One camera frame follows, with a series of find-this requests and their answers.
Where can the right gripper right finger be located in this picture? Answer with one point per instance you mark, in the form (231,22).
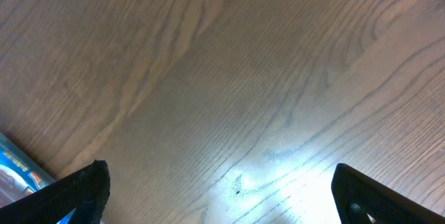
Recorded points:
(361,199)

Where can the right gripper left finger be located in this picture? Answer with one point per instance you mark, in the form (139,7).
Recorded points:
(83,194)

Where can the blue Kool Fever box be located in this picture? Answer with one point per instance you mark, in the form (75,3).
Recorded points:
(20,177)

